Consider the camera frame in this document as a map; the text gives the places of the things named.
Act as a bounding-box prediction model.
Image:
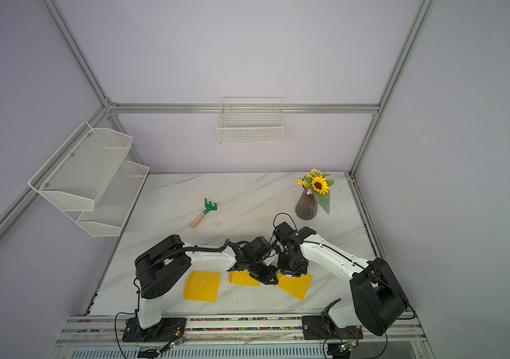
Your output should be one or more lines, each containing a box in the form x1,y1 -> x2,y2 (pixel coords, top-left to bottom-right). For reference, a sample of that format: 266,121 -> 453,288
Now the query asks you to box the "upper white mesh shelf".
28,122 -> 132,212

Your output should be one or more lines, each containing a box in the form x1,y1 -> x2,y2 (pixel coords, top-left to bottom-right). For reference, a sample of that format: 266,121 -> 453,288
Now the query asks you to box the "lower white mesh shelf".
74,161 -> 149,237

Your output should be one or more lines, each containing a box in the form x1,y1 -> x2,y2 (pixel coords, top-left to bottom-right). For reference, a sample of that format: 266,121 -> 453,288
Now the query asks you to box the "sunflower bouquet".
296,169 -> 334,215

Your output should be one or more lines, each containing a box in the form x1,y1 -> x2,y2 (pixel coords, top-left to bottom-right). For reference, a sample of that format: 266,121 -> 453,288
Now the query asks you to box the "white wire wall basket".
217,97 -> 284,144

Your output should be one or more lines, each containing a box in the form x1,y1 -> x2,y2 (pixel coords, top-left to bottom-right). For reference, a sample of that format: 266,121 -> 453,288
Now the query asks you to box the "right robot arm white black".
274,222 -> 409,336

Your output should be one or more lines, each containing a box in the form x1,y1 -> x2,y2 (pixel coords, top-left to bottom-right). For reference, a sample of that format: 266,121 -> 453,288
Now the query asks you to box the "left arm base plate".
122,317 -> 188,343

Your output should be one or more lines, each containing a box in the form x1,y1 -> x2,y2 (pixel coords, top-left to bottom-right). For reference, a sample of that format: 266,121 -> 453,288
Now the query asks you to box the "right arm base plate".
301,316 -> 364,340

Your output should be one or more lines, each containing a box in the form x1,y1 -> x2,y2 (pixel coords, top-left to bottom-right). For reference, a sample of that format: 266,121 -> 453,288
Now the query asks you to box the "dark purple vase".
295,190 -> 319,221

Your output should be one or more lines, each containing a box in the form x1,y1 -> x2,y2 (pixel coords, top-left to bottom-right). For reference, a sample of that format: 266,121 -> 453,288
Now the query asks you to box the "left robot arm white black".
134,235 -> 279,329

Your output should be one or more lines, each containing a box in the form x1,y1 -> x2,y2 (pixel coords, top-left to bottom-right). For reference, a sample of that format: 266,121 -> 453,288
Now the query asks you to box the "yellow envelope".
277,273 -> 313,301
229,271 -> 260,287
184,271 -> 221,302

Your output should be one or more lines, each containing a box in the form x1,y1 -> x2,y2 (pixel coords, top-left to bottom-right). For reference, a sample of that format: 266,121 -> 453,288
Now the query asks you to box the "white mesh shelf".
74,161 -> 149,237
28,122 -> 132,212

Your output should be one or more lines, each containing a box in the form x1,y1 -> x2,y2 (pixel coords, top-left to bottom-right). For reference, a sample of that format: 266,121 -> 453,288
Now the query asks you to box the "green toy rake wooden handle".
190,198 -> 218,228

